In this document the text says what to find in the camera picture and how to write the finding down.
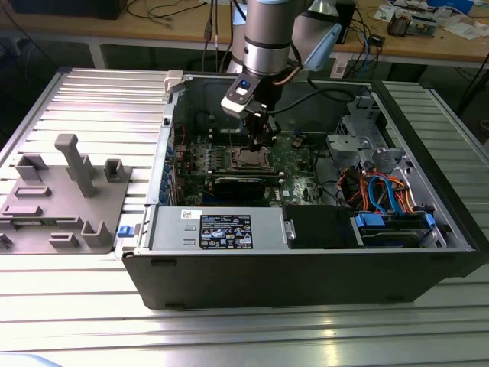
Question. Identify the black open pc case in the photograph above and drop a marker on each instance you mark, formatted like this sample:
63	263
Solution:
267	279

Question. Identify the silver power supply unit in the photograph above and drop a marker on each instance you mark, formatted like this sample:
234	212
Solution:
168	231

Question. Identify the wooden desk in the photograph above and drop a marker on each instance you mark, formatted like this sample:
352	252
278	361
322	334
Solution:
172	30

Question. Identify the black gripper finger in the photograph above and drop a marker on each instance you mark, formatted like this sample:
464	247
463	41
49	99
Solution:
268	132
253	128

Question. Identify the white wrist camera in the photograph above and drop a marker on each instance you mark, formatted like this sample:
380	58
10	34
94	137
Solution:
231	105

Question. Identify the small black adapter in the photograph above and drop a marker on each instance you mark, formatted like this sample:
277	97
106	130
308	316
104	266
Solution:
377	40

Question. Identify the black upright box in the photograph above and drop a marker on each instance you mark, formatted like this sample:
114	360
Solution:
348	23

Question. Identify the white paper sheet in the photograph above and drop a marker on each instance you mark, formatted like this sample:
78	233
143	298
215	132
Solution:
464	30

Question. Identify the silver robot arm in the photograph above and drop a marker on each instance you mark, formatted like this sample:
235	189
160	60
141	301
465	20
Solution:
267	42

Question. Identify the grey plastic parts rack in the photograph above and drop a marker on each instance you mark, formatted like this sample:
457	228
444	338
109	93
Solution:
57	218

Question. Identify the pale blue teach pendant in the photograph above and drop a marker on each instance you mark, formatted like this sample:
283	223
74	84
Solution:
322	46

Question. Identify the thin metal locking lever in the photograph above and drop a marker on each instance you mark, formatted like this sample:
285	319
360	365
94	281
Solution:
230	139

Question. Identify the white printed leaflet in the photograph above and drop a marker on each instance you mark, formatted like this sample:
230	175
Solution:
384	13

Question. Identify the pale grey case latch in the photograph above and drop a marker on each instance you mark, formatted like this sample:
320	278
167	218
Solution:
172	81

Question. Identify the silver metal bracket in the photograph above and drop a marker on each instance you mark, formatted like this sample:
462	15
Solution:
345	144

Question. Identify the silver cpu chip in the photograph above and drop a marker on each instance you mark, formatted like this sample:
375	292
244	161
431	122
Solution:
250	157

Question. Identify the blue cardboard box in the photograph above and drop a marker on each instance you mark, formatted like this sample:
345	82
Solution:
451	4

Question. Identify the grey metal device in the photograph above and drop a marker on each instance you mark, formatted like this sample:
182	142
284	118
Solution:
424	26

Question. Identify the black ram slot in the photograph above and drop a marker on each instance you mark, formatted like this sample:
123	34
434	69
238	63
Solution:
219	140
219	133
219	143
219	137

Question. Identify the black graphics card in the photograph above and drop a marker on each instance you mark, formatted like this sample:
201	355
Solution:
237	188

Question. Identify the white barcode sheet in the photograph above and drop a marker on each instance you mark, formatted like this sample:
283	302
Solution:
339	69

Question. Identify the blue plastic latch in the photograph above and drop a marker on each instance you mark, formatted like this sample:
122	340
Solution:
124	232

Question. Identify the green motherboard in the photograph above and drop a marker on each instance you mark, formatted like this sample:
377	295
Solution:
302	189

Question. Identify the hard disk in blue carrier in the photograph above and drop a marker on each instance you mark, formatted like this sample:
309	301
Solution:
389	237

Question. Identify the black equipment case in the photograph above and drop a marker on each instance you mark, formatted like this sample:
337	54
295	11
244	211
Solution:
65	9

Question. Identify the black drive bay cover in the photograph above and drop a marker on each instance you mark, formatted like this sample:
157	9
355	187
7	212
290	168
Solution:
319	227

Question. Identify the pale blue object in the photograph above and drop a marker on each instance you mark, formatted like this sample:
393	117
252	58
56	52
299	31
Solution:
26	362

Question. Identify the finned cpu cooler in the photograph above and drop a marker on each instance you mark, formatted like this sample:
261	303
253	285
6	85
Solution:
399	25

